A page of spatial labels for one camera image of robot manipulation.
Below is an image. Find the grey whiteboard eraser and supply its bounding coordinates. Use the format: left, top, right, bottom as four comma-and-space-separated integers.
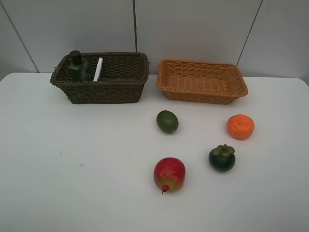
97, 77, 128, 82

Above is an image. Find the dark mangosteen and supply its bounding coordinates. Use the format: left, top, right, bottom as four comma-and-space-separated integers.
209, 144, 236, 172

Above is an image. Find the white marker with red caps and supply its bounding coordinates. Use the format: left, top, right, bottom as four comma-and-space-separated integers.
93, 57, 103, 82

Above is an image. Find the green lime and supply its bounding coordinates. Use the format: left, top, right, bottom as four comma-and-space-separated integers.
156, 110, 179, 134

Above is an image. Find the red pomegranate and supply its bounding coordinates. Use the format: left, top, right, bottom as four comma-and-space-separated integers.
154, 157, 186, 194

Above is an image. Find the dark green pump bottle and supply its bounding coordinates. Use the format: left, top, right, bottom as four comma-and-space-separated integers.
69, 50, 92, 82

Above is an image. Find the dark brown wicker basket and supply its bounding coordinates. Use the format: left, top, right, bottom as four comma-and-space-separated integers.
50, 52, 149, 104

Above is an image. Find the orange tangerine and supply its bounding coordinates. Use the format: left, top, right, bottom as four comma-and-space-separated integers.
226, 114, 255, 140

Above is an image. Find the orange wicker basket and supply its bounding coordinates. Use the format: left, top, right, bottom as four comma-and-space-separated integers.
157, 59, 248, 104

